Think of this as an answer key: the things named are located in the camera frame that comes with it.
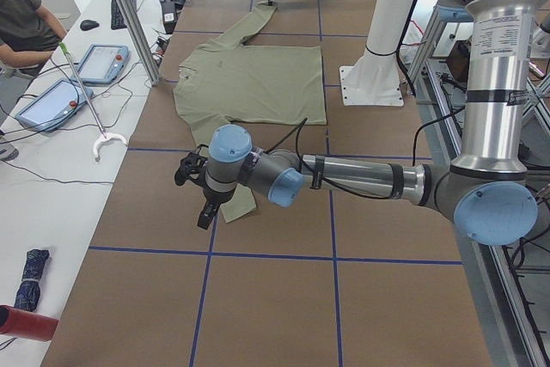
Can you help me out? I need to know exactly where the olive green long-sleeve shirt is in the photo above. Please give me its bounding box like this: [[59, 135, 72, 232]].
[[174, 3, 327, 222]]

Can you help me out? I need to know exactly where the black power adapter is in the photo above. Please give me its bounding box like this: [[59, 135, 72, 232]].
[[161, 0, 178, 34]]

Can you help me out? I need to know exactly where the reacher grabber stick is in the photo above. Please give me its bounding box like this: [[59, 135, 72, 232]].
[[59, 42, 128, 162]]

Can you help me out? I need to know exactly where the black keyboard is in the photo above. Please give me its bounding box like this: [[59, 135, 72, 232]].
[[110, 0, 138, 31]]

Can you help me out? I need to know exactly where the far blue teach pendant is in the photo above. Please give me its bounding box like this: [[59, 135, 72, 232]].
[[76, 44, 130, 86]]

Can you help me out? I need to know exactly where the blue teach pendant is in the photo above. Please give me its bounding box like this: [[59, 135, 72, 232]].
[[15, 79, 94, 132], [76, 44, 130, 86]]

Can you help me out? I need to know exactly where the near blue teach pendant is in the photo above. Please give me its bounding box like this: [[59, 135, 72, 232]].
[[15, 79, 94, 132]]

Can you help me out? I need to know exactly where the black computer mouse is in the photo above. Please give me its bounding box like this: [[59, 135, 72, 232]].
[[79, 19, 100, 32]]

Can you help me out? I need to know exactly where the folded dark blue umbrella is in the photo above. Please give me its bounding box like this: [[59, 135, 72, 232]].
[[14, 249, 50, 312]]

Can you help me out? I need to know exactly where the red cylinder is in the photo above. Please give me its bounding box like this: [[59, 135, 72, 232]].
[[1, 305, 58, 342]]

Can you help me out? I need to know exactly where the person in dark shirt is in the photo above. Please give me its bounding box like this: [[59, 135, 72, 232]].
[[1, 0, 67, 76]]

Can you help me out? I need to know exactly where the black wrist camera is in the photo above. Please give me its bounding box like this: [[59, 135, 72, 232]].
[[174, 152, 207, 187]]

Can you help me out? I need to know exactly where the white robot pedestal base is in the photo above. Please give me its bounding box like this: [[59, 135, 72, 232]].
[[339, 0, 414, 107]]

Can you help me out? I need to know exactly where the aluminium frame post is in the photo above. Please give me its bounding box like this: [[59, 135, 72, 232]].
[[116, 0, 161, 86]]

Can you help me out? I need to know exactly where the aluminium frame rail structure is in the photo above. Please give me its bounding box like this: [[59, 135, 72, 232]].
[[429, 0, 549, 366]]

